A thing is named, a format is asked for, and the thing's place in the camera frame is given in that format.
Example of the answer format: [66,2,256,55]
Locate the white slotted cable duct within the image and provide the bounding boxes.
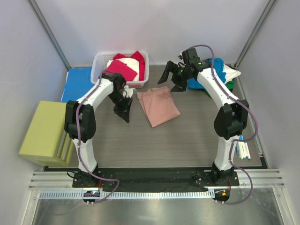
[39,189,215,200]

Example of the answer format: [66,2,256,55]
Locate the white plastic basket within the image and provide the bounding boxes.
[90,50,149,89]

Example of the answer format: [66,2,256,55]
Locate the pink t-shirt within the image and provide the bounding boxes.
[137,86,180,128]

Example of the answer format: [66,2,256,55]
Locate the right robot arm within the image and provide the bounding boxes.
[158,47,249,186]

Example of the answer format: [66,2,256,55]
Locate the blue t-shirt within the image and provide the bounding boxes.
[187,58,226,90]

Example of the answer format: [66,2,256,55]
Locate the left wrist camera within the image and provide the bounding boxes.
[122,85,136,98]

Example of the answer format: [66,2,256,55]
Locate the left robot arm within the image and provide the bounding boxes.
[64,70,133,188]

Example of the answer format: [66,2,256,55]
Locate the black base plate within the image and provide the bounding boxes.
[67,167,240,193]

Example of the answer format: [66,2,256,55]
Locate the yellow-green box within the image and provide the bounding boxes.
[19,101,75,167]

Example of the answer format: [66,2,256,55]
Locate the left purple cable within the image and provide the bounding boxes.
[76,74,120,207]

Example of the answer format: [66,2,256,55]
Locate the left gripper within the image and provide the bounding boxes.
[107,91,133,123]

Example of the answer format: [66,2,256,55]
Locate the red t-shirt in basket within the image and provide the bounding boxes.
[105,51,146,82]

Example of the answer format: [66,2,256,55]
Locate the green t-shirt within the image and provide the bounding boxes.
[204,80,235,98]

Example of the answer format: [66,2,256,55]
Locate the marker pens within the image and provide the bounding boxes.
[236,135,251,160]

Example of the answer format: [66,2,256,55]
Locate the white t-shirt on pile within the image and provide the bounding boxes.
[223,64,241,84]

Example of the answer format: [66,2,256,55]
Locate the blue folder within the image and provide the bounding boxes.
[60,67,94,103]

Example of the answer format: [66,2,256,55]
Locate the white t-shirt in basket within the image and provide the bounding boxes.
[106,58,140,82]

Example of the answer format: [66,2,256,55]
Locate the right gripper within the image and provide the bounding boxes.
[157,61,192,93]

